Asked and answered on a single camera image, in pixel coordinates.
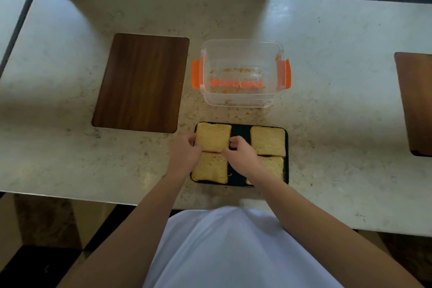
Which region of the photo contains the person's left hand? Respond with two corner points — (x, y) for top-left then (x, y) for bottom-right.
(167, 133), (203, 177)

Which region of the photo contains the person's right hand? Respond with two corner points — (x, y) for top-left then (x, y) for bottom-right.
(221, 136), (267, 180)

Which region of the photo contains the toasted bread slice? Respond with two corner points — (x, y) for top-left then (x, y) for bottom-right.
(250, 126), (287, 157)
(246, 156), (285, 186)
(191, 152), (229, 184)
(195, 122), (232, 153)

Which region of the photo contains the person's right forearm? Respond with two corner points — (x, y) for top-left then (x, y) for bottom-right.
(251, 168), (424, 288)

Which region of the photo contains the person's left forearm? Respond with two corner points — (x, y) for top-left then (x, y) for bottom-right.
(56, 168), (193, 288)

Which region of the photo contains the black rectangular tray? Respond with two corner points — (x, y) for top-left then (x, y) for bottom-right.
(190, 122), (289, 187)

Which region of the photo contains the clear container with orange clips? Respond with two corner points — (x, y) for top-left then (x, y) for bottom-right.
(191, 39), (292, 108)

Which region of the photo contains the dark wooden cutting board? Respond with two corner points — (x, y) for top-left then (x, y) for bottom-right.
(394, 52), (432, 157)
(92, 33), (190, 134)

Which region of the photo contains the person's white shirt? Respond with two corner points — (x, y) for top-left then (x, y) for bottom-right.
(143, 206), (344, 288)

